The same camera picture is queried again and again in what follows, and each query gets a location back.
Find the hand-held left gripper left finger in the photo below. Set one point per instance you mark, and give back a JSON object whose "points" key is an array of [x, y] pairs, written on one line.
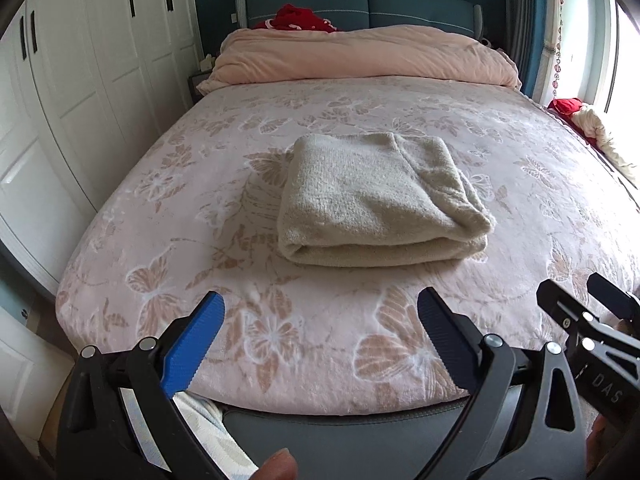
{"points": [[200, 345]]}

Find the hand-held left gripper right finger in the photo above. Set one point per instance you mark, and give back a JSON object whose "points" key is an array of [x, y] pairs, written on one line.
{"points": [[440, 335]]}

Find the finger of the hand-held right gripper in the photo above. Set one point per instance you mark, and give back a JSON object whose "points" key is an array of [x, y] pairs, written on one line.
{"points": [[615, 295], [567, 307]]}

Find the cream knit sweater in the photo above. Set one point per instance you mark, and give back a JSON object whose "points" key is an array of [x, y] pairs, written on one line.
{"points": [[360, 200]]}

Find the person's right hand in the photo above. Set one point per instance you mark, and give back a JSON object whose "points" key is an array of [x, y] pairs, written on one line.
{"points": [[600, 440]]}

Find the person's left hand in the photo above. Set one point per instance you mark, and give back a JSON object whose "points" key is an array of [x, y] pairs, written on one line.
{"points": [[277, 467]]}

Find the person's patterned light clothing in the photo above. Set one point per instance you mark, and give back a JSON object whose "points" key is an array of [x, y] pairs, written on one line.
{"points": [[210, 430]]}

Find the bed with pink floral blanket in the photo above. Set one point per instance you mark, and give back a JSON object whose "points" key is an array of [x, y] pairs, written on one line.
{"points": [[325, 320]]}

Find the crumpled cream cloth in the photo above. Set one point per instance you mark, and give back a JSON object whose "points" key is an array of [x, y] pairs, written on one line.
{"points": [[597, 130]]}

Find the white door panel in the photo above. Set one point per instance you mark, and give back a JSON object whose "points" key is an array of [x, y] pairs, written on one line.
{"points": [[30, 370]]}

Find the small red cloth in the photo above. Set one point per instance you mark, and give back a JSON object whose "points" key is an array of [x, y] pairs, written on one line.
{"points": [[567, 106]]}

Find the dark nightstand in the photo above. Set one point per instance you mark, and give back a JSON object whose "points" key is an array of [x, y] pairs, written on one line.
{"points": [[196, 87]]}

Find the white wardrobe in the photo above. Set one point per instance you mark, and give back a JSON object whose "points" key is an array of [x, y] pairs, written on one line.
{"points": [[90, 85]]}

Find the tissue box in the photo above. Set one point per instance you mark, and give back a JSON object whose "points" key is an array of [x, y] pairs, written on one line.
{"points": [[206, 62]]}

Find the grey pleated curtain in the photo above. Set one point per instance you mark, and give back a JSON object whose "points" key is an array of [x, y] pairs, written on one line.
{"points": [[525, 25]]}

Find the pink duvet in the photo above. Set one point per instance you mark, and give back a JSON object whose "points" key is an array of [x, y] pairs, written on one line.
{"points": [[350, 57]]}

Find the blue padded headboard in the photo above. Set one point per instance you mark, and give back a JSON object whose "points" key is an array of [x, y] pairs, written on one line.
{"points": [[410, 2]]}

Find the red cloth with white trim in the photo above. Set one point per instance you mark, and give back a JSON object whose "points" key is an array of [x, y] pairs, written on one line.
{"points": [[295, 17]]}

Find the grey bed frame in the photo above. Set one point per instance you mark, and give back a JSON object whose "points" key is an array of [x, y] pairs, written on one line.
{"points": [[340, 435]]}

